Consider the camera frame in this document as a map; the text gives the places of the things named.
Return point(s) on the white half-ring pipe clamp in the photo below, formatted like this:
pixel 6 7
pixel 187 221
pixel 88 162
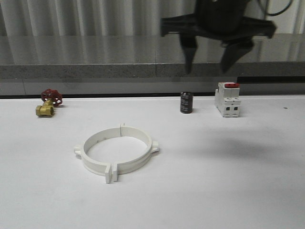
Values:
pixel 96 167
pixel 123 167

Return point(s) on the brass valve with red handwheel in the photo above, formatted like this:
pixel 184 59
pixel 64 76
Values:
pixel 51 98

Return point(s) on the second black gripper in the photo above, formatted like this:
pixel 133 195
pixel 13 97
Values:
pixel 222 20

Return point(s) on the white circuit breaker red switch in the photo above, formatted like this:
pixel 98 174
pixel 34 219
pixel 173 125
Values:
pixel 227 99

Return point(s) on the grey stone shelf ledge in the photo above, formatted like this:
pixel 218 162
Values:
pixel 83 66

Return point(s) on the black cylindrical capacitor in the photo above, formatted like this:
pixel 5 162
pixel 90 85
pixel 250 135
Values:
pixel 186 102

